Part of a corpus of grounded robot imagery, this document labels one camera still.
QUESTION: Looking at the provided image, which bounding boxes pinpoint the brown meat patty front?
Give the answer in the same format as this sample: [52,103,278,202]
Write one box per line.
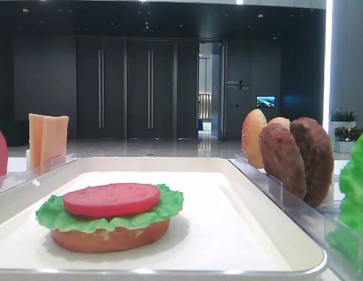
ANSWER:
[259,123,307,199]

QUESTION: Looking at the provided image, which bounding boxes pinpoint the brown meat patty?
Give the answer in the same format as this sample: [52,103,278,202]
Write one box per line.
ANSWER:
[259,123,307,199]
[290,117,334,207]

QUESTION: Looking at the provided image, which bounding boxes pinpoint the red tomato slice on tray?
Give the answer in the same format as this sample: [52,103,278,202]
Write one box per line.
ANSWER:
[63,183,161,218]

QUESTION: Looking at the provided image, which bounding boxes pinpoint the orange cheese slice inner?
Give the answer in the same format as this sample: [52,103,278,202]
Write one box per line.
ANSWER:
[40,116,69,165]

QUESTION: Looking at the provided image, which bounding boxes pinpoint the orange cheese slice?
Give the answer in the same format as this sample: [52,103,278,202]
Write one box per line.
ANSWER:
[40,116,69,165]
[29,113,44,168]

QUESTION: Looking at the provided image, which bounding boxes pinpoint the brown meat patty rear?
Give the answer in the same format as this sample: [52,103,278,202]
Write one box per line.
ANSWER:
[290,117,334,207]

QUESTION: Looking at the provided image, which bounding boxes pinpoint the green lettuce leaf on tray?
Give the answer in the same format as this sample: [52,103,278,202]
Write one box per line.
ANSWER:
[36,184,184,233]

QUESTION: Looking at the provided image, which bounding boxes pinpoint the orange cheese slice outer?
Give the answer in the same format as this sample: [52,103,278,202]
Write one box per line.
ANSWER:
[29,113,44,168]

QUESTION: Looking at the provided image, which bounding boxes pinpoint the red tomato slice standing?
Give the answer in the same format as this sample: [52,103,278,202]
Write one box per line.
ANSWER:
[0,131,8,177]

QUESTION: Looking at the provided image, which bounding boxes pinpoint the green lettuce leaf standing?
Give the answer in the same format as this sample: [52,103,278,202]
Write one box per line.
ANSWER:
[327,133,363,271]

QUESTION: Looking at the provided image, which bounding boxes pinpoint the sesame bun top far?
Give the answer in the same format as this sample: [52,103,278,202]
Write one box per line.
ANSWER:
[242,109,267,169]

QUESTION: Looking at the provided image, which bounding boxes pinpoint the dark double doors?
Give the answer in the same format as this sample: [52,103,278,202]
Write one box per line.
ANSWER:
[77,37,199,139]

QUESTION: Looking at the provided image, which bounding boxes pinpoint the white metal tray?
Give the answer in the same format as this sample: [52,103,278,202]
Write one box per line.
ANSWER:
[0,157,328,280]

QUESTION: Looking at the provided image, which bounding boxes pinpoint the tan bun slice far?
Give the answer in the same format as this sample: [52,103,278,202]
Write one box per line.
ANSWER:
[268,117,290,131]

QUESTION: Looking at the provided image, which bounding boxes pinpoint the bottom bun slice on tray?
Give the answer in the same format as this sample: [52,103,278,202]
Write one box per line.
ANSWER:
[51,219,170,253]

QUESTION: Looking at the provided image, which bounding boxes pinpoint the potted plants in white planter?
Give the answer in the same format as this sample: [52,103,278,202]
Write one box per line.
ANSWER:
[328,109,363,153]

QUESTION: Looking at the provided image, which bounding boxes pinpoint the wall mounted screen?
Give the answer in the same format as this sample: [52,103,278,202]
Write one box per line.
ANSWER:
[256,96,275,108]

